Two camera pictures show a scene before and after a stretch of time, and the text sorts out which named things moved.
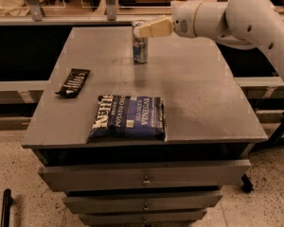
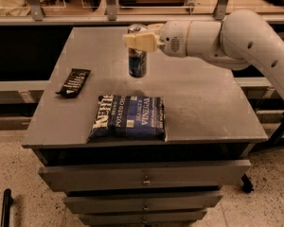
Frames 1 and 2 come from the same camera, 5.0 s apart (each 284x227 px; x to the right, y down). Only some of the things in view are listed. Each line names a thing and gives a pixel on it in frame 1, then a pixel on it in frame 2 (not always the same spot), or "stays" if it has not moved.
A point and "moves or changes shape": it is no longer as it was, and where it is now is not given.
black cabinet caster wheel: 247,185 stays
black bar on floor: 6,208 stays
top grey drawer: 160,174 stays
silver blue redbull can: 140,43 moves or changes shape
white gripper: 183,19 -> 172,39
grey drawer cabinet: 144,144 stays
